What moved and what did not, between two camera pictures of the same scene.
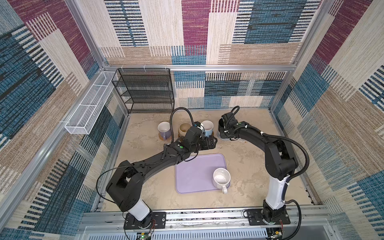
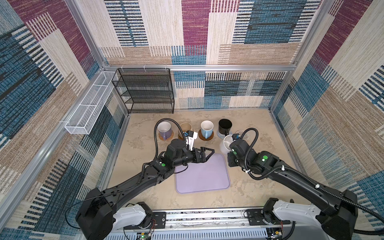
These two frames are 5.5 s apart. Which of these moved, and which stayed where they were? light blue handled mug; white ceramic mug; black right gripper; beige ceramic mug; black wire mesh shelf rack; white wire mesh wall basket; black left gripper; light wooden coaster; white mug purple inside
Moved: black right gripper; black left gripper; white ceramic mug
Stayed: white wire mesh wall basket; beige ceramic mug; black wire mesh shelf rack; light blue handled mug; white mug purple inside; light wooden coaster
